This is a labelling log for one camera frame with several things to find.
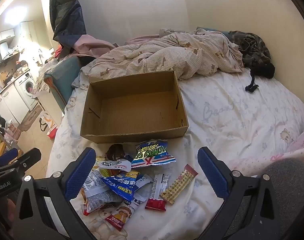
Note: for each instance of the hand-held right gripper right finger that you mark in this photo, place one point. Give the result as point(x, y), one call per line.
point(213, 176)

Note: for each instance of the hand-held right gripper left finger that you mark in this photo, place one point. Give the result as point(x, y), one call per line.
point(79, 176)

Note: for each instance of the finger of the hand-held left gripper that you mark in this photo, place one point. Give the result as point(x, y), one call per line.
point(26, 160)
point(8, 156)

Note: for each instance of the yellow snack packet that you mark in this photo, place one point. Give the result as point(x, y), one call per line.
point(105, 173)

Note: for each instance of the silver white snack packet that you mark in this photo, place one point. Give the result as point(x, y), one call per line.
point(95, 197)

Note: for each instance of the yellow patterned snack bar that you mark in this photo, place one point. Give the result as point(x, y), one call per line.
point(178, 186)

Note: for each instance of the green blue snack bag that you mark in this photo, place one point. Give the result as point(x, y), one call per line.
point(153, 155)

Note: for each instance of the brown cardboard box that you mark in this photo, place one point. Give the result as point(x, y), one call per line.
point(132, 112)

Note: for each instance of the white packet with dark print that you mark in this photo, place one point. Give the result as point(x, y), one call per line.
point(115, 165)

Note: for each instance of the brown floor rug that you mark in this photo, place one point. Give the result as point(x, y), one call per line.
point(29, 120)

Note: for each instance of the white red shopping bag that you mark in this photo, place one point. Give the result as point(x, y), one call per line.
point(48, 126)

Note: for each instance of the blue snack packet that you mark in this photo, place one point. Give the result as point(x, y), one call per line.
point(119, 186)

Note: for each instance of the crumpled brown snack wrapper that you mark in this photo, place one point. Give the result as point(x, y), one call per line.
point(115, 152)

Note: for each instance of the white floor cabinet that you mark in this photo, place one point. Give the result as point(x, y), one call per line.
point(5, 105)

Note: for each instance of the red white rice cake packet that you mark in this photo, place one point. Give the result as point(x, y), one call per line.
point(122, 213)

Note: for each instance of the red white snack bar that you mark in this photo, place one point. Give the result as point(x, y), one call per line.
point(157, 192)

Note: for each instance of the white floral bedsheet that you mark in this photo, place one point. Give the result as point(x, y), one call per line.
point(229, 120)

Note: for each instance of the small white blue packet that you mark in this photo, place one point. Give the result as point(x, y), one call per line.
point(145, 180)

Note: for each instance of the white washing machine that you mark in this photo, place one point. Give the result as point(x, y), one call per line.
point(26, 90)

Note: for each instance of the person's grey trouser leg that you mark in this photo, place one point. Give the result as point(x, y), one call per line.
point(289, 192)

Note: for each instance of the pink bear print blanket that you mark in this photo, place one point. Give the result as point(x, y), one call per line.
point(287, 142)

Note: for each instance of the teal cushion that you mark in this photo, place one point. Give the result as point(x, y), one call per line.
point(62, 80)

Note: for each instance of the black knit garment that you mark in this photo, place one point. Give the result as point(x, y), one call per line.
point(263, 71)

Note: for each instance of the pink cloth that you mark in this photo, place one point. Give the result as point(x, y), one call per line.
point(92, 45)

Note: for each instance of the camouflage cloth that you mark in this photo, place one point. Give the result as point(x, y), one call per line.
point(252, 46)

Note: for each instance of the beige bear print quilt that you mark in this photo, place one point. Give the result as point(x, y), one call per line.
point(152, 55)

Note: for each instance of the teal pillow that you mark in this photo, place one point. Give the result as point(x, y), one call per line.
point(209, 30)

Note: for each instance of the dark hanging jacket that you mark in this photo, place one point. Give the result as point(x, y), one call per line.
point(65, 12)

